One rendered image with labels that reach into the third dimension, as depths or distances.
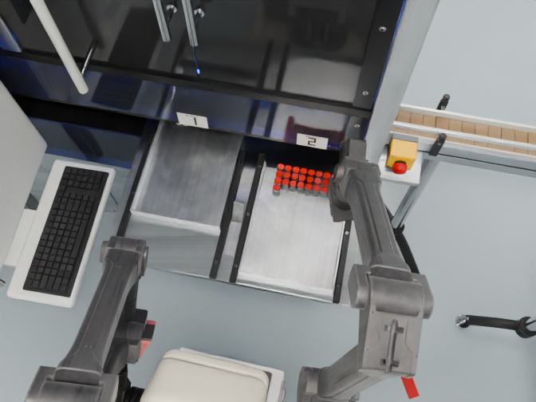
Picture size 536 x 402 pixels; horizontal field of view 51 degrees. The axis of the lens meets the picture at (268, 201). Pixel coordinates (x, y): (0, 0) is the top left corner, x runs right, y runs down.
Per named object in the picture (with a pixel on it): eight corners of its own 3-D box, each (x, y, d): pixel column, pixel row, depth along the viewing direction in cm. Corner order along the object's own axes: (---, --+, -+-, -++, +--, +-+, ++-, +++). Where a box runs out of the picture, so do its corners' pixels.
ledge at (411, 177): (380, 139, 175) (381, 135, 173) (422, 146, 174) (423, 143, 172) (374, 179, 169) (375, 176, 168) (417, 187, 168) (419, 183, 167)
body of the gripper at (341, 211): (356, 179, 131) (360, 167, 124) (360, 221, 128) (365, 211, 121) (328, 180, 131) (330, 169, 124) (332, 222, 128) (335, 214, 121)
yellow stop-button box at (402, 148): (388, 144, 163) (392, 132, 156) (412, 149, 162) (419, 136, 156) (384, 167, 160) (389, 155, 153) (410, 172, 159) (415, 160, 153)
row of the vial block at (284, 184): (274, 183, 167) (274, 176, 163) (334, 194, 165) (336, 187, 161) (273, 190, 166) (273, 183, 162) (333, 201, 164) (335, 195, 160)
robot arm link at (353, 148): (336, 176, 110) (380, 183, 111) (342, 123, 114) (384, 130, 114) (324, 195, 122) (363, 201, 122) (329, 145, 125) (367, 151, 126)
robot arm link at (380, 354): (357, 368, 72) (434, 380, 73) (361, 268, 78) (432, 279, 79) (295, 409, 111) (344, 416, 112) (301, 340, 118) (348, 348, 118)
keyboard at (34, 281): (66, 167, 178) (64, 163, 176) (109, 173, 177) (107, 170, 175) (23, 289, 162) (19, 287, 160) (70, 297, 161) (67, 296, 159)
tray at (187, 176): (164, 115, 176) (162, 109, 173) (246, 129, 174) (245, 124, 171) (132, 214, 163) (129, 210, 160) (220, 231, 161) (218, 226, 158)
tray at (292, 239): (264, 166, 169) (264, 160, 166) (351, 182, 167) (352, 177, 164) (238, 274, 156) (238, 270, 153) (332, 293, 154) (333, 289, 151)
